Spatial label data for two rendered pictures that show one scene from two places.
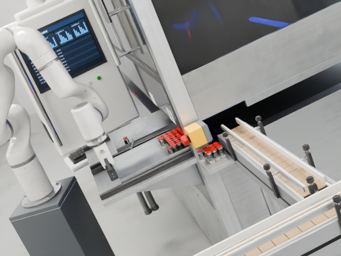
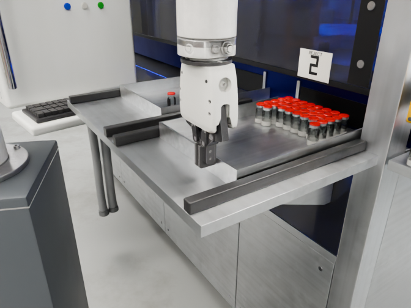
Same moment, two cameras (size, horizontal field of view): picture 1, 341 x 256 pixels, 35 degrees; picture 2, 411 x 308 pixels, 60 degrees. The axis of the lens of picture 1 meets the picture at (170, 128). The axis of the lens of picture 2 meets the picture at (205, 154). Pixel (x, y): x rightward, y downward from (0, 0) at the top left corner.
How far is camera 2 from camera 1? 1.74 m
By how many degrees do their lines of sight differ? 24
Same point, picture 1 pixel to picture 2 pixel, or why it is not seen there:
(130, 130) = (155, 90)
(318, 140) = not seen: outside the picture
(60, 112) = (24, 32)
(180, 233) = (138, 244)
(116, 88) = (119, 32)
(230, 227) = (359, 289)
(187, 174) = not seen: hidden behind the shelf
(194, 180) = (323, 195)
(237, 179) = (402, 209)
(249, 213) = (386, 266)
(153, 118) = not seen: hidden behind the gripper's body
